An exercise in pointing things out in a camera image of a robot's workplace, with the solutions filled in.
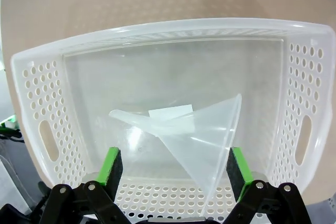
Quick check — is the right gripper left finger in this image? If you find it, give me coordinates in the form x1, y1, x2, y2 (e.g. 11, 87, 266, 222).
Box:
44, 146, 132, 224

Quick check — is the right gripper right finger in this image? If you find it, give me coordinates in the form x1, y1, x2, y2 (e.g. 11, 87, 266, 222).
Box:
223, 147, 308, 224

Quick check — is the clear plastic funnel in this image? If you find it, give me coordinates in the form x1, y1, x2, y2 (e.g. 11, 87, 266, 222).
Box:
108, 93, 243, 216

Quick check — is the white perforated plastic basket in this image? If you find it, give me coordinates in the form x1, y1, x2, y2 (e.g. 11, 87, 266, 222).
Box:
10, 18, 333, 221

